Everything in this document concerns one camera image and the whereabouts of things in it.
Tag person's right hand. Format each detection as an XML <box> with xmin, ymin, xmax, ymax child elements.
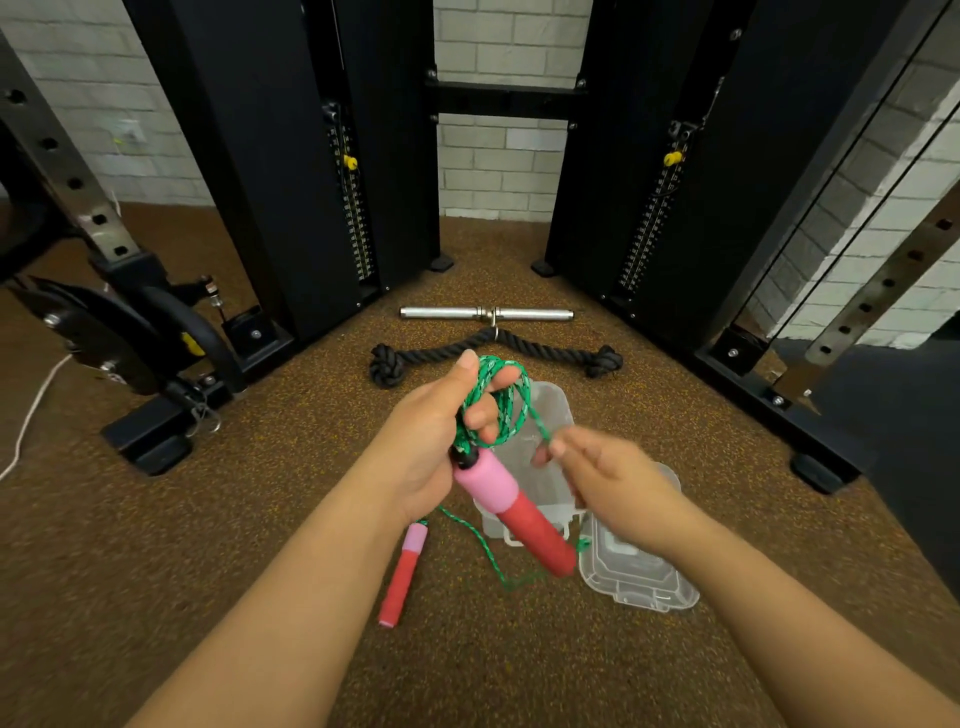
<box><xmin>531</xmin><ymin>424</ymin><xmax>687</xmax><ymax>558</ymax></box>

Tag person's left hand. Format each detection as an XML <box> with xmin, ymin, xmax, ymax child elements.
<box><xmin>371</xmin><ymin>348</ymin><xmax>522</xmax><ymax>524</ymax></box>

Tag green jump rope pink handles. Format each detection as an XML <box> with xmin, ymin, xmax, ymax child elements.
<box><xmin>377</xmin><ymin>354</ymin><xmax>594</xmax><ymax>630</ymax></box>

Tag person's right forearm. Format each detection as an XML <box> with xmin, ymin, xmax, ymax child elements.
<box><xmin>651</xmin><ymin>511</ymin><xmax>960</xmax><ymax>728</ymax></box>

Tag person's left forearm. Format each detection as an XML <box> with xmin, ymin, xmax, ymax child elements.
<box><xmin>126</xmin><ymin>450</ymin><xmax>423</xmax><ymax>728</ymax></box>

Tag clear plastic storage box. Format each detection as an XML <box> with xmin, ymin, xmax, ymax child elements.
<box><xmin>472</xmin><ymin>380</ymin><xmax>588</xmax><ymax>549</ymax></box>

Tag silver straight bar attachment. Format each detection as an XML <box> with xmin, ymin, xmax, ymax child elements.
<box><xmin>399</xmin><ymin>303</ymin><xmax>576</xmax><ymax>327</ymax></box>

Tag clear plastic box lid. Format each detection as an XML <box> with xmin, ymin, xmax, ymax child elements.
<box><xmin>577</xmin><ymin>462</ymin><xmax>701</xmax><ymax>615</ymax></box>

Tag weight stack with scale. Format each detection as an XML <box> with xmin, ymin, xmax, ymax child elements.
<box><xmin>322</xmin><ymin>102</ymin><xmax>381</xmax><ymax>291</ymax></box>
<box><xmin>615</xmin><ymin>120</ymin><xmax>700</xmax><ymax>303</ymax></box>

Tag silver snap hook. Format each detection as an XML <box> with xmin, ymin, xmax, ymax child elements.
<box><xmin>178</xmin><ymin>384</ymin><xmax>224</xmax><ymax>438</ymax></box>

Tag black machine crossbar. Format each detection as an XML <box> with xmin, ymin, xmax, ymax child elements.
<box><xmin>424</xmin><ymin>69</ymin><xmax>588</xmax><ymax>123</ymax></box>

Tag black rack base foot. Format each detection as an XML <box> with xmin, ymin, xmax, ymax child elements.
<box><xmin>99</xmin><ymin>300</ymin><xmax>295</xmax><ymax>478</ymax></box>

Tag black padded bench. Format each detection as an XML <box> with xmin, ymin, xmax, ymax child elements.
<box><xmin>772</xmin><ymin>311</ymin><xmax>960</xmax><ymax>605</ymax></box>

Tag silver perforated rack upright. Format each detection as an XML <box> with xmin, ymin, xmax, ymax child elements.
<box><xmin>771</xmin><ymin>201</ymin><xmax>960</xmax><ymax>400</ymax></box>
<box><xmin>0</xmin><ymin>30</ymin><xmax>145</xmax><ymax>265</ymax></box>

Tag black triceps rope attachment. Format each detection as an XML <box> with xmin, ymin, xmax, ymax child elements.
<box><xmin>368</xmin><ymin>325</ymin><xmax>625</xmax><ymax>390</ymax></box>

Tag black cable machine tower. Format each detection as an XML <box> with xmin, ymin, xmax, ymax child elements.
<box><xmin>122</xmin><ymin>0</ymin><xmax>456</xmax><ymax>348</ymax></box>
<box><xmin>530</xmin><ymin>0</ymin><xmax>948</xmax><ymax>496</ymax></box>

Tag white cord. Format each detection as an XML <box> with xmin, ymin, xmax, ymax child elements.
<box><xmin>0</xmin><ymin>352</ymin><xmax>74</xmax><ymax>483</ymax></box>

